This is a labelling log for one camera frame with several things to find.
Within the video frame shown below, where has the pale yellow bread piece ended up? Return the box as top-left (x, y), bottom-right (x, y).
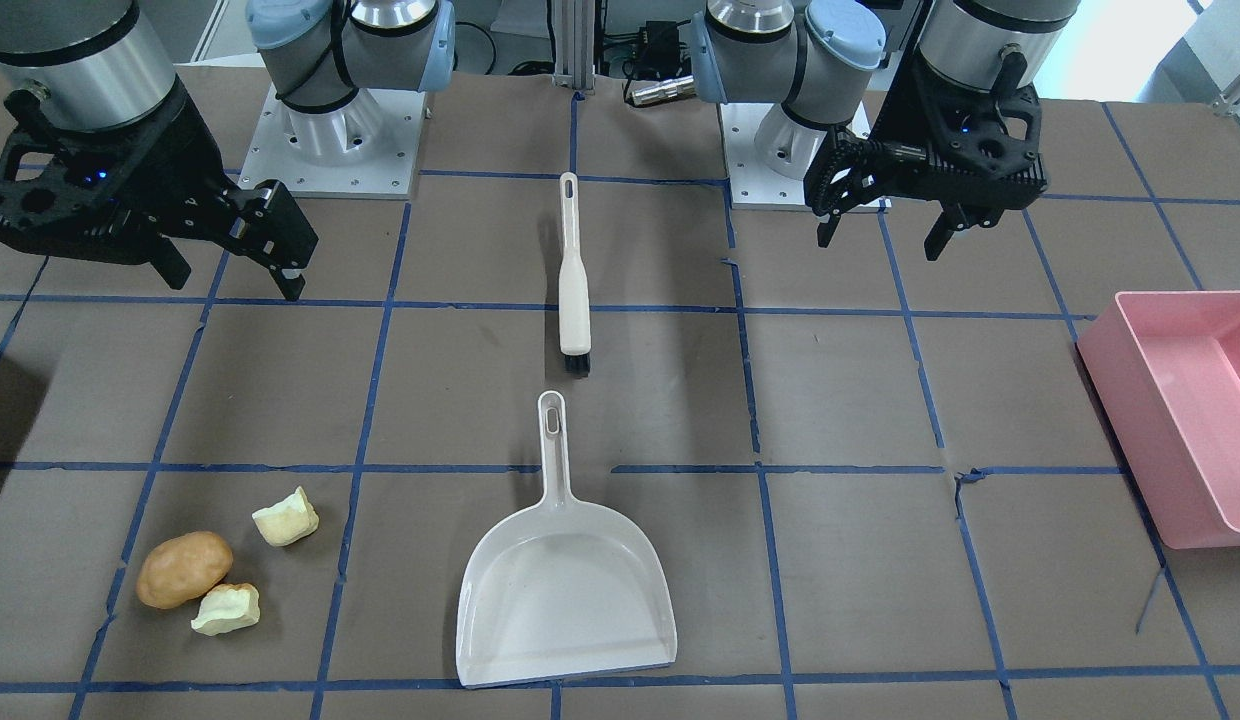
top-left (190, 582), bottom-right (262, 634)

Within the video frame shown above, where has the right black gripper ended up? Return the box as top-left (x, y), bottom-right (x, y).
top-left (0, 81), bottom-right (317, 302)

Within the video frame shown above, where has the pink plastic bin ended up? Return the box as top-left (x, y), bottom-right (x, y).
top-left (1078, 290), bottom-right (1240, 550)

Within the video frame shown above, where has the aluminium frame post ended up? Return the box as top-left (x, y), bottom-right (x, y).
top-left (548, 1), bottom-right (601, 95)

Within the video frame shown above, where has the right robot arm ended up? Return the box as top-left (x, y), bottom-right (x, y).
top-left (0, 1), bottom-right (456, 301)

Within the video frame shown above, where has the beige plastic dustpan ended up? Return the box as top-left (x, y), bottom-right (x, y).
top-left (455, 389), bottom-right (680, 689)

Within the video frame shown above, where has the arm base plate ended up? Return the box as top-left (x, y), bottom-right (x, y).
top-left (719, 102), bottom-right (825, 211)
top-left (239, 88), bottom-right (429, 201)

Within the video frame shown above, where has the silver cylindrical connector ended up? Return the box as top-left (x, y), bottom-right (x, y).
top-left (625, 76), bottom-right (698, 108)

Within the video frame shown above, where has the beige hand brush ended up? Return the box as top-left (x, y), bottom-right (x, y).
top-left (559, 172), bottom-right (591, 378)

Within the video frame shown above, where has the pale yellow bread chunk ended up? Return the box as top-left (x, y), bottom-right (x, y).
top-left (250, 486), bottom-right (320, 547)

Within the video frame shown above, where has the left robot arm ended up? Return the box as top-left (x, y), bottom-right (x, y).
top-left (689, 1), bottom-right (1080, 261)

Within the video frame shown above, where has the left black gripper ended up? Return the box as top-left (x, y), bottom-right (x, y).
top-left (804, 61), bottom-right (1048, 263)

